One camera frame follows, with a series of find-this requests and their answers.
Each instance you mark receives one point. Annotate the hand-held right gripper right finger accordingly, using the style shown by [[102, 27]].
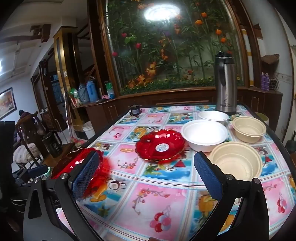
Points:
[[208, 176]]

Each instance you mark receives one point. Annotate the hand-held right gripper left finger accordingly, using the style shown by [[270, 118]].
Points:
[[85, 176]]

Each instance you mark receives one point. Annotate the red scalloped plastic plate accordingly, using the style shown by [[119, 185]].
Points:
[[64, 163]]

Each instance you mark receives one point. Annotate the beige paper bowl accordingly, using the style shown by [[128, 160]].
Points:
[[235, 162], [248, 129]]

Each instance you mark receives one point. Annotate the large white foam bowl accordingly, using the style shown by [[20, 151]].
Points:
[[203, 134]]

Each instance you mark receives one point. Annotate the red plate with round sticker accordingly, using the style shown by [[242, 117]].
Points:
[[152, 148]]

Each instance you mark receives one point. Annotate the wooden chair with striped cushion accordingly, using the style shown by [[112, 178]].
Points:
[[22, 151]]

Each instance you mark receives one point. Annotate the dark wooden chair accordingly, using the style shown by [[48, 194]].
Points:
[[67, 148]]

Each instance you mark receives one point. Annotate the white plastic bucket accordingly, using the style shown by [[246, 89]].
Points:
[[88, 128]]

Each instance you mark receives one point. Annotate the colourful printed tablecloth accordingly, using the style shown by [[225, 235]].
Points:
[[161, 197]]

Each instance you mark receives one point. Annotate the black edged dining table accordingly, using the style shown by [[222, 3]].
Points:
[[111, 124]]

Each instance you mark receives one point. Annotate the small white foam bowl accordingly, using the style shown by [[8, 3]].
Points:
[[214, 115]]

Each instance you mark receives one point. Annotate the pale green bin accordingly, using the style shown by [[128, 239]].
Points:
[[262, 117]]

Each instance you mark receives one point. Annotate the pink cloth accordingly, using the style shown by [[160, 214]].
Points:
[[105, 97]]

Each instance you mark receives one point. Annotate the dark wooden display cabinet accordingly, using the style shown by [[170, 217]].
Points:
[[185, 97]]

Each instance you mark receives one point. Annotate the light blue thermos jug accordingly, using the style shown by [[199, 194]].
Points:
[[81, 93]]

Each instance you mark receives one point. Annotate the small black jar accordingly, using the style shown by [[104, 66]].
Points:
[[135, 110]]

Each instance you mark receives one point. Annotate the green bag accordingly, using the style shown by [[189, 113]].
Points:
[[73, 92]]

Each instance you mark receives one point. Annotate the blue thermos flask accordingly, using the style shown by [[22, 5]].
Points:
[[91, 91]]

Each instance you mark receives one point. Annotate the green bottle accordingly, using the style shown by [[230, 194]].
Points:
[[108, 90]]

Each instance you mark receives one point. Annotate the stainless steel thermos jug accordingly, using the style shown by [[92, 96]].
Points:
[[225, 88]]

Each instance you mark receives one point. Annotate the purple bottle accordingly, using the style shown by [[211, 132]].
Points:
[[267, 81], [263, 81]]

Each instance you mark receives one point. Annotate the artificial flower glass display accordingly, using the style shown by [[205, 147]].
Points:
[[161, 58]]

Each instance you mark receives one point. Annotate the brown wooden ornament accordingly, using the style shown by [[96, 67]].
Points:
[[269, 59]]

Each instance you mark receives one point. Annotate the framed wall painting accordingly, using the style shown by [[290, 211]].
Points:
[[7, 103]]

